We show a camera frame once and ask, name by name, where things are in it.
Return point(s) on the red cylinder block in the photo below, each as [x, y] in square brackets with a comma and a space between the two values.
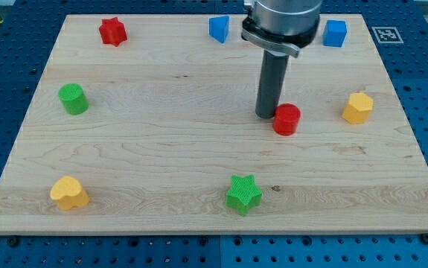
[286, 119]

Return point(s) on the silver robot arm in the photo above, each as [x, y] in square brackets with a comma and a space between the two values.
[281, 26]

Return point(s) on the yellow hexagon block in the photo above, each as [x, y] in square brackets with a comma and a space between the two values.
[358, 108]

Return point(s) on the green star block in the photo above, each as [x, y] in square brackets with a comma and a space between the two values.
[243, 194]

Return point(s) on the wooden board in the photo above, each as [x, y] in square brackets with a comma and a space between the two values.
[171, 118]

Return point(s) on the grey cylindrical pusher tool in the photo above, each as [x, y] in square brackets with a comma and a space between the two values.
[273, 69]

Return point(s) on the blue triangle block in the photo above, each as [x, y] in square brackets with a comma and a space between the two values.
[218, 28]

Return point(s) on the green cylinder block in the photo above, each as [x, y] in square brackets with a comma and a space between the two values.
[73, 98]

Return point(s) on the red star block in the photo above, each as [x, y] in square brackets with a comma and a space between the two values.
[112, 31]

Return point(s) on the yellow heart block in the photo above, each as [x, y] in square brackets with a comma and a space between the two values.
[68, 193]

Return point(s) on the blue cube block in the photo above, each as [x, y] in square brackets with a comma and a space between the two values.
[334, 33]

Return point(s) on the white fiducial marker tag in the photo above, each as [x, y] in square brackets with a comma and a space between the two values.
[387, 35]

